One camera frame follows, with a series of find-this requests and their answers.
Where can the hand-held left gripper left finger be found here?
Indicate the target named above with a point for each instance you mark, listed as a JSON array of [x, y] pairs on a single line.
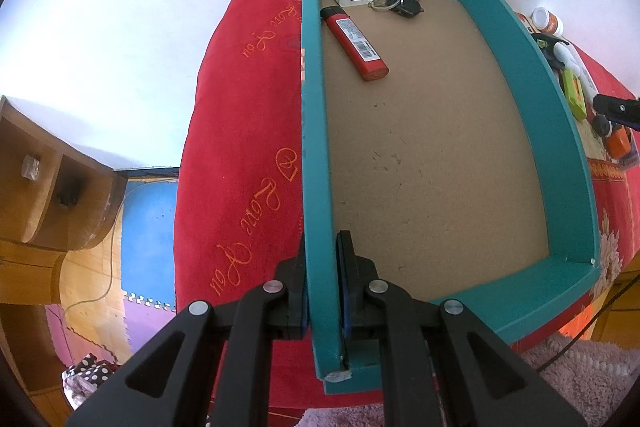
[[287, 302]]

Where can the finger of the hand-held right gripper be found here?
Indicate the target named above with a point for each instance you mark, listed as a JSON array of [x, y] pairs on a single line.
[[620, 109]]

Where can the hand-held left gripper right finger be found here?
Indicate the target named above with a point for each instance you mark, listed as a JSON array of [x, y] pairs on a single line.
[[345, 307]]

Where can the green and orange cutter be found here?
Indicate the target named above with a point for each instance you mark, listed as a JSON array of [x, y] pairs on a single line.
[[574, 94]]

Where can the white remote control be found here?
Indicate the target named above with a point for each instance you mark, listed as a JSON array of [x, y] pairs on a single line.
[[585, 74]]

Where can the black spirit level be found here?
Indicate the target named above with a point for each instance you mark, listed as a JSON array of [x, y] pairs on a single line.
[[545, 44]]

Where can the white jar with orange label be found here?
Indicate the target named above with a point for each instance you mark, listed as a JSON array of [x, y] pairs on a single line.
[[547, 21]]

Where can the teal cardboard box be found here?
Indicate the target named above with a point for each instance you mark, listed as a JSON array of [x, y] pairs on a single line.
[[425, 157]]

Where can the black key with keyring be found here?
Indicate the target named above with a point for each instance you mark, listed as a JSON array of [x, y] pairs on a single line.
[[405, 4]]

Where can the red lighter with label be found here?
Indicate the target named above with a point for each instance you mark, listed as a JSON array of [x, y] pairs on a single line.
[[355, 44]]

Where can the orange plastic case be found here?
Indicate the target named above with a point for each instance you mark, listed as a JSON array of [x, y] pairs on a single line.
[[620, 144]]

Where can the purple foam floor mat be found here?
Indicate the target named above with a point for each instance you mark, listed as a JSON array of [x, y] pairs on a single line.
[[150, 327]]

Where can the blue foam floor mat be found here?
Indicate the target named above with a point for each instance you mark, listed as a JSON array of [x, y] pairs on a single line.
[[145, 227]]

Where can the polka dot bag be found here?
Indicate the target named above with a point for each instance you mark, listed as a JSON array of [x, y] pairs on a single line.
[[90, 369]]

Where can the pink foam floor mat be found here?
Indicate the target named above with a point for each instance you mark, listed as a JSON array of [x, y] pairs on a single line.
[[60, 322]]

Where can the pink fluffy rug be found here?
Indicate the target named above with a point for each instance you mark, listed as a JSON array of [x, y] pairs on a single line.
[[575, 372]]

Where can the dark shelf object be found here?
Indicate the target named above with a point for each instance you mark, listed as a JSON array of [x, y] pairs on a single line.
[[65, 197]]

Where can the wooden cabinet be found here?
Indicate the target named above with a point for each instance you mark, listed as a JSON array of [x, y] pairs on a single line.
[[30, 217]]

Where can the clear plastic packet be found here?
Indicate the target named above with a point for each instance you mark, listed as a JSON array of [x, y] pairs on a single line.
[[31, 167]]

